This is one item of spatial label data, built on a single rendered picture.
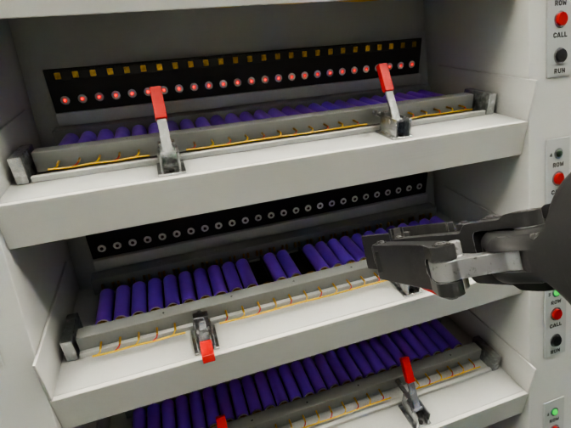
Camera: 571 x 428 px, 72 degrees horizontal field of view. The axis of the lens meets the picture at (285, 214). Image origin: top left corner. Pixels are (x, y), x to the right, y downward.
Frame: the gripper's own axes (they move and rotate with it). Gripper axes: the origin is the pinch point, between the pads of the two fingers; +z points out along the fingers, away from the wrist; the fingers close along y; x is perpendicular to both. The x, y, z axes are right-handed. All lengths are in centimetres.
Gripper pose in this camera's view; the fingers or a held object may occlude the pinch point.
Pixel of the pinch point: (406, 246)
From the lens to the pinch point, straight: 34.6
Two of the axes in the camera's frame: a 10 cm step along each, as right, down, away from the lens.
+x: 2.0, 9.8, -0.4
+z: -2.4, 0.9, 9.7
